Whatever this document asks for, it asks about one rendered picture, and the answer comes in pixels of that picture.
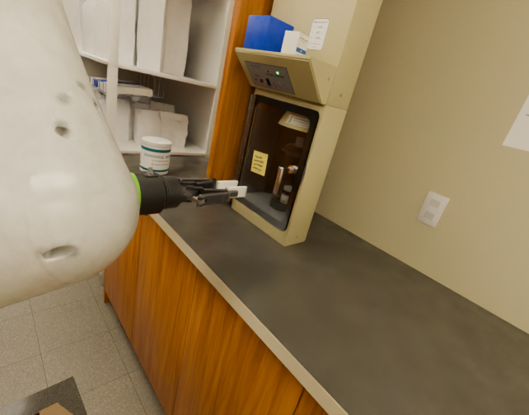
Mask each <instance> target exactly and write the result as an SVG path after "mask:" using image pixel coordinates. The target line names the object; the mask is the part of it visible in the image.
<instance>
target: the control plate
mask: <svg viewBox="0 0 529 415"><path fill-rule="evenodd" d="M245 63H246V66H247V68H248V70H249V73H250V75H251V78H252V80H253V82H254V84H255V85H257V86H262V87H266V88H269V89H273V90H276V91H282V92H286V93H289V94H293V95H295V93H294V90H293V86H292V83H291V81H290V78H289V75H288V70H287V68H283V67H278V66H273V65H268V64H263V63H253V62H248V61H245ZM267 69H268V70H269V72H267ZM276 72H279V75H278V74H277V73H276ZM255 78H256V79H257V81H256V80H255ZM265 78H267V79H269V81H270V84H271V86H268V84H267V81H266V80H265ZM260 79H262V80H263V81H264V82H263V83H262V82H260ZM273 82H275V84H273ZM279 83H280V86H279V85H278V84H279ZM284 84H285V85H286V86H284Z"/></svg>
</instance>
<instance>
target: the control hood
mask: <svg viewBox="0 0 529 415"><path fill-rule="evenodd" d="M235 50H236V55H237V57H238V58H239V61H240V63H241V65H242V68H243V70H244V72H245V74H246V77H247V79H248V81H249V83H250V85H251V86H253V87H257V88H260V89H264V90H267V91H273V92H277V93H280V94H284V95H286V96H292V97H296V98H299V99H303V100H309V101H312V102H316V103H319V104H323V105H324V104H326V101H327V99H328V95H329V93H330V88H331V85H332V81H333V79H334V76H335V71H336V67H335V66H333V65H331V64H328V63H325V62H323V61H321V60H319V59H317V58H313V57H312V56H305V55H298V54H286V53H279V52H272V51H264V50H258V49H245V48H238V47H236V48H235ZM245 61H248V62H253V63H263V64H268V65H273V66H278V67H283V68H287V70H288V75H289V78H290V81H291V83H292V86H293V90H294V93H295V95H293V94H289V93H286V92H282V91H276V90H273V89H269V88H266V87H262V86H257V85H255V84H254V82H253V80H252V78H251V75H250V73H249V70H248V68H247V66H246V63H245Z"/></svg>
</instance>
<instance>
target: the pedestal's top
mask: <svg viewBox="0 0 529 415"><path fill-rule="evenodd" d="M55 403H58V404H60V405H61V406H62V407H64V408H65V409H67V410H68V411H69V412H70V413H71V414H73V415H87V411H86V409H85V407H84V404H83V401H82V398H81V395H80V393H79V391H78V388H77V384H76V382H75V380H74V377H73V376H72V377H70V378H68V379H66V380H63V381H61V382H58V383H57V384H55V385H51V386H50V387H48V388H46V389H42V390H41V391H39V392H36V393H34V394H32V395H29V396H27V397H25V398H23V399H20V400H18V401H16V402H14V403H11V404H9V405H7V406H5V407H3V408H0V415H32V414H34V413H37V412H39V411H40V410H42V409H45V408H47V407H49V406H51V405H53V404H55Z"/></svg>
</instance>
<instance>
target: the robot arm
mask: <svg viewBox="0 0 529 415"><path fill-rule="evenodd" d="M152 168H153V166H149V167H148V170H147V171H141V173H130V172H129V169H128V167H127V165H126V163H125V161H124V158H123V157H122V155H121V152H120V150H119V148H118V146H117V143H116V141H115V139H114V137H113V134H112V132H111V131H110V127H109V125H108V123H107V121H106V119H105V116H104V114H103V112H102V109H101V107H100V104H99V102H98V100H97V98H96V95H95V93H94V91H93V89H92V86H91V83H90V81H89V78H88V75H87V72H86V70H85V68H84V65H83V63H82V59H81V56H80V54H79V52H78V49H77V45H76V42H75V39H74V38H73V33H72V31H71V28H70V25H69V23H68V18H67V15H66V12H65V10H64V7H63V2H62V0H0V309H1V308H3V307H6V306H9V305H13V304H16V303H18V302H21V301H25V300H28V299H30V298H33V297H36V296H40V295H43V294H45V293H48V292H51V291H55V290H58V289H60V288H63V287H67V286H70V285H72V284H75V283H78V282H82V281H85V280H87V279H88V278H90V277H93V276H95V275H97V274H98V273H100V272H102V271H103V270H105V269H106V268H108V267H109V266H110V265H111V264H112V263H113V262H114V261H115V260H116V259H117V258H118V257H119V256H120V255H121V254H122V253H123V252H124V251H125V250H126V248H127V247H128V245H129V243H130V241H131V240H132V239H133V235H134V233H135V231H136V228H137V225H138V219H139V216H140V215H144V216H147V215H148V214H156V213H160V212H162V210H163V209H168V208H177V207H178V206H179V205H180V204H181V203H182V202H187V203H191V202H195V203H197V204H196V207H198V208H201V207H203V206H205V205H211V204H218V203H229V198H239V197H245V196H246V190H247V187H246V186H237V185H238V181H237V180H225V181H217V182H216V180H217V179H216V178H213V180H210V178H180V177H175V176H160V175H159V174H158V173H155V172H154V171H152Z"/></svg>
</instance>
